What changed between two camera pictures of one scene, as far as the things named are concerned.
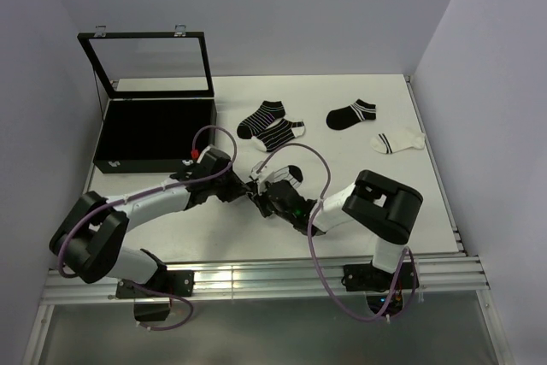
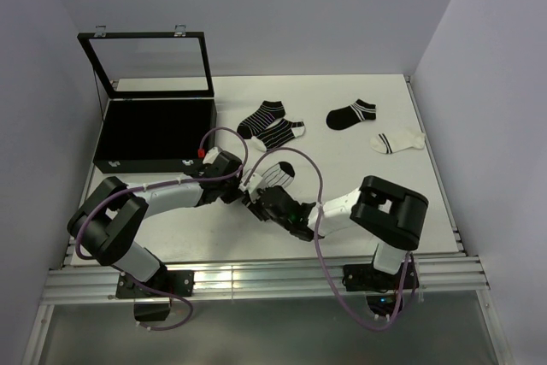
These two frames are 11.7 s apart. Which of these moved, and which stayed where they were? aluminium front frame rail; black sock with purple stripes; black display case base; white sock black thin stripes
Moved: white sock black thin stripes
Stayed: aluminium front frame rail; black display case base; black sock with purple stripes
